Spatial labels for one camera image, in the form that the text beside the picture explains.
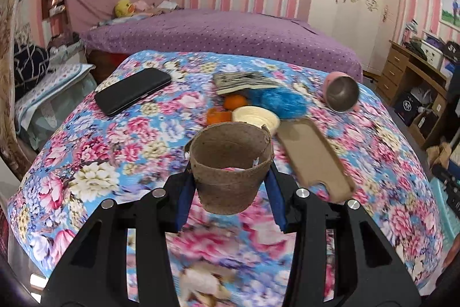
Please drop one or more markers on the brown tray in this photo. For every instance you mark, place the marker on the brown tray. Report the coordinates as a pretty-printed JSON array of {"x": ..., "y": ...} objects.
[{"x": 309, "y": 156}]

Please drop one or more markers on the wooden desk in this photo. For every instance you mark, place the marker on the wooden desk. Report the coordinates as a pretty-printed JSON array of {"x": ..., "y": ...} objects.
[{"x": 395, "y": 62}]

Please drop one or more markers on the pink metal cup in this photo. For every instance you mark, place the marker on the pink metal cup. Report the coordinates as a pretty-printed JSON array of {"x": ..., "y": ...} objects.
[{"x": 341, "y": 93}]

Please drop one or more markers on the pink covered headboard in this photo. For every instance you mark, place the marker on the pink covered headboard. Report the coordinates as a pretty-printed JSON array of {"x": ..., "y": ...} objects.
[{"x": 100, "y": 1}]

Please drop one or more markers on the dotted cloth cover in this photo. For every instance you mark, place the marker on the dotted cloth cover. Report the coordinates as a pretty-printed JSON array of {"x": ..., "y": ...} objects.
[{"x": 54, "y": 87}]

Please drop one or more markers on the blue mesh bag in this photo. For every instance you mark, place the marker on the blue mesh bag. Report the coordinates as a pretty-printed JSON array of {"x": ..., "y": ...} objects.
[{"x": 280, "y": 102}]

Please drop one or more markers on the teal plastic basket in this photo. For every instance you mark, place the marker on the teal plastic basket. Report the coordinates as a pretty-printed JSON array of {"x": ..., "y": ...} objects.
[{"x": 440, "y": 206}]

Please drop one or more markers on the wall poster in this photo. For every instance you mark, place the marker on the wall poster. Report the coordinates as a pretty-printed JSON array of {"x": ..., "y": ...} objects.
[{"x": 452, "y": 10}]

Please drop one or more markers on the white paper bowl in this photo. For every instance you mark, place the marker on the white paper bowl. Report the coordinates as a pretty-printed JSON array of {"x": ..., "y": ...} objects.
[{"x": 251, "y": 114}]

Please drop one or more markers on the striped flat packet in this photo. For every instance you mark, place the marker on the striped flat packet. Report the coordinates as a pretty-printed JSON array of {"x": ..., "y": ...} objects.
[{"x": 240, "y": 81}]

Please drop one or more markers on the brown fibre pot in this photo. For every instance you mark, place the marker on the brown fibre pot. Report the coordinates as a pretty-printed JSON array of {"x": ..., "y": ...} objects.
[{"x": 230, "y": 184}]

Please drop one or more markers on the pink plush toy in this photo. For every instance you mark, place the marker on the pink plush toy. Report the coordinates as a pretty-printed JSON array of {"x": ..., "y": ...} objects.
[{"x": 141, "y": 5}]

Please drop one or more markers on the beige cloth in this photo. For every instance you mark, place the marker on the beige cloth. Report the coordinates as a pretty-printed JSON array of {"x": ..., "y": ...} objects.
[{"x": 165, "y": 6}]

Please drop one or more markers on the white storage box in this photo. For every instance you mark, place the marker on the white storage box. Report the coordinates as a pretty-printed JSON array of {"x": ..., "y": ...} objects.
[{"x": 433, "y": 53}]

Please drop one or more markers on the white power strip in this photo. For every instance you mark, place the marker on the white power strip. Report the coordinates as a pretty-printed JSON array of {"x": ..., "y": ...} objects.
[{"x": 56, "y": 9}]

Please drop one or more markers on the black box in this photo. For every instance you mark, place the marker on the black box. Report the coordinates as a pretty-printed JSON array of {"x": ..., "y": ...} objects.
[{"x": 406, "y": 107}]

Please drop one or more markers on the floral blanket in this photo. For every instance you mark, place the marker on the floral blanket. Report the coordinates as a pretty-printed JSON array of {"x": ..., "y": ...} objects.
[{"x": 107, "y": 166}]

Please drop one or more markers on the yellow duck plush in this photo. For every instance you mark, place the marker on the yellow duck plush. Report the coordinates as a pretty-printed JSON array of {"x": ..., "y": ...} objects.
[{"x": 124, "y": 8}]

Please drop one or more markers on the orange tangerine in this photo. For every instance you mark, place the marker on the orange tangerine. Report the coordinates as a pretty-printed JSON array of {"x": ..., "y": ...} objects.
[
  {"x": 235, "y": 102},
  {"x": 217, "y": 117}
]

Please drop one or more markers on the white wardrobe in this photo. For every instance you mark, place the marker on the white wardrobe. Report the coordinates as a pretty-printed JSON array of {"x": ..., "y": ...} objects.
[{"x": 352, "y": 33}]

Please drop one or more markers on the person's right hand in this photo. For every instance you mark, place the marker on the person's right hand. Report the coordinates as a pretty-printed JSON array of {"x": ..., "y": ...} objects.
[{"x": 452, "y": 250}]

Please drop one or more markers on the brown floral curtain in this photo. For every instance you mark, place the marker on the brown floral curtain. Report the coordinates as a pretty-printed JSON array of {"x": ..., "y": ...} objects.
[{"x": 9, "y": 76}]

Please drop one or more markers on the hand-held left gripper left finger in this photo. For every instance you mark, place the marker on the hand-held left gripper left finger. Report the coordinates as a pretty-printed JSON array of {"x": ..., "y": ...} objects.
[{"x": 185, "y": 206}]

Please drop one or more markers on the bed with purple sheet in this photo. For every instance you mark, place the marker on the bed with purple sheet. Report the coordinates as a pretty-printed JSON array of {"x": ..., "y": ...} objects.
[{"x": 233, "y": 33}]

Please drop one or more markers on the black white patterned bag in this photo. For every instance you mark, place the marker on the black white patterned bag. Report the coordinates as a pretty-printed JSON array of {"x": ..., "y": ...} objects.
[{"x": 30, "y": 66}]

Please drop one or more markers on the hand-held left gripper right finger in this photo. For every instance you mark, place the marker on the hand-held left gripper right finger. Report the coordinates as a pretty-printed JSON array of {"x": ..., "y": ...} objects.
[{"x": 276, "y": 199}]

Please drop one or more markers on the black flat case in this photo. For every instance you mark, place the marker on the black flat case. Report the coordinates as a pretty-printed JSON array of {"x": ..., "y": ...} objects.
[{"x": 133, "y": 91}]

